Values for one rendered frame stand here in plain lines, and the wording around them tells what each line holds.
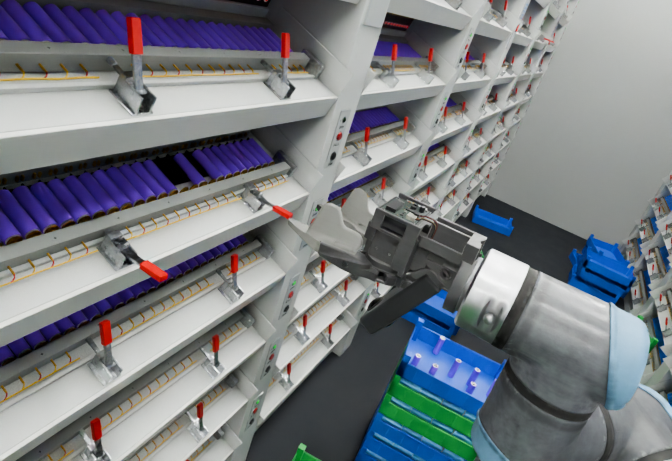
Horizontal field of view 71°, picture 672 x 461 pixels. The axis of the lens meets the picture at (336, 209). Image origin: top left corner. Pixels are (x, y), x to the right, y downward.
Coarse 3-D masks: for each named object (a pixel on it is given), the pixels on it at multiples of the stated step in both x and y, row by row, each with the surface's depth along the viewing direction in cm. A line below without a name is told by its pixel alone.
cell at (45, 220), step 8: (16, 192) 55; (24, 192) 55; (24, 200) 54; (32, 200) 55; (24, 208) 54; (32, 208) 54; (40, 208) 55; (32, 216) 54; (40, 216) 54; (48, 216) 55; (40, 224) 54; (48, 224) 54; (56, 224) 55
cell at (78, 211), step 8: (48, 184) 58; (56, 184) 58; (64, 184) 59; (56, 192) 58; (64, 192) 58; (64, 200) 58; (72, 200) 58; (72, 208) 57; (80, 208) 58; (72, 216) 57; (80, 216) 57
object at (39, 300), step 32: (256, 128) 96; (288, 160) 92; (288, 192) 90; (160, 224) 66; (192, 224) 70; (224, 224) 73; (256, 224) 83; (96, 256) 57; (160, 256) 62; (192, 256) 71; (0, 288) 48; (32, 288) 50; (64, 288) 52; (96, 288) 55; (0, 320) 46; (32, 320) 49
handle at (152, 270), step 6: (126, 246) 57; (126, 252) 57; (132, 252) 57; (132, 258) 56; (138, 258) 57; (138, 264) 56; (144, 264) 56; (150, 264) 56; (144, 270) 55; (150, 270) 55; (156, 270) 55; (162, 270) 56; (156, 276) 55; (162, 276) 55
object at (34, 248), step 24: (264, 168) 86; (288, 168) 91; (192, 192) 71; (216, 192) 74; (120, 216) 60; (144, 216) 62; (24, 240) 50; (48, 240) 52; (72, 240) 54; (0, 264) 48
